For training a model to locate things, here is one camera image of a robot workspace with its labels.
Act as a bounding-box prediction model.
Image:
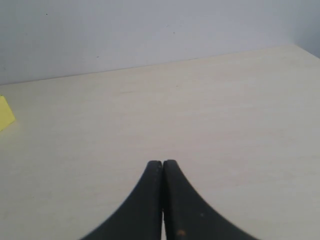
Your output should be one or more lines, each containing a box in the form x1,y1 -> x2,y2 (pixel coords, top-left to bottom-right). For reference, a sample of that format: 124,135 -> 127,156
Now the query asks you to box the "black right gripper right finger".
162,160 -> 255,240

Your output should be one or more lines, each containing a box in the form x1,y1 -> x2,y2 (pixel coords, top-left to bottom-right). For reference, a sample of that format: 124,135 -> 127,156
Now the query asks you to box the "yellow cube block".
0,95 -> 16,131

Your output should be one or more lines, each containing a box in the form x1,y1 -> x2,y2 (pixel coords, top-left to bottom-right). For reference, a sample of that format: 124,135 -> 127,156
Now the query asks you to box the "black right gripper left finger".
83,160 -> 163,240

